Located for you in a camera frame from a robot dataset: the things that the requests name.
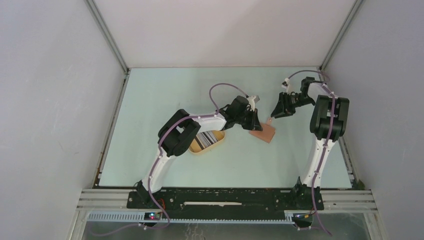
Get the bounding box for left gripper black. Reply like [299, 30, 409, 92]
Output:
[234, 108, 263, 132]

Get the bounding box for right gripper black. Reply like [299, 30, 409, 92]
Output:
[271, 91, 316, 119]

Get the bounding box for brown leather card holder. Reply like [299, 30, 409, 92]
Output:
[249, 117, 276, 143]

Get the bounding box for oval wooden tray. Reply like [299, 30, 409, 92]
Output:
[188, 130, 226, 155]

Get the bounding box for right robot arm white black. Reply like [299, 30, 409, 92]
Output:
[270, 77, 350, 209]

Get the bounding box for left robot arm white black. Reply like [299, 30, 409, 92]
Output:
[136, 95, 263, 208]

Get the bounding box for striped cards in tray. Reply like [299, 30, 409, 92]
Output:
[194, 131, 219, 150]

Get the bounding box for right controller board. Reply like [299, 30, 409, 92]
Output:
[292, 213, 313, 222]

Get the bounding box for controller board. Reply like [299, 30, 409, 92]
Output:
[143, 212, 162, 221]
[292, 213, 313, 222]

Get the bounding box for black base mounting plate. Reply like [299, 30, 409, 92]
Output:
[126, 187, 324, 220]

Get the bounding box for left controller board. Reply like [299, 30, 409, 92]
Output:
[143, 212, 162, 221]

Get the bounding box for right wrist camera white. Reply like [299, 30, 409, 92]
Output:
[281, 77, 295, 95]

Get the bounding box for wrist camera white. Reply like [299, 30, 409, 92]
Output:
[246, 95, 260, 112]
[281, 77, 295, 95]

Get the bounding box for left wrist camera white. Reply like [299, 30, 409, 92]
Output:
[246, 95, 260, 112]

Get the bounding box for white cable duct strip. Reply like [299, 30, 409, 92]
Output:
[86, 211, 294, 225]

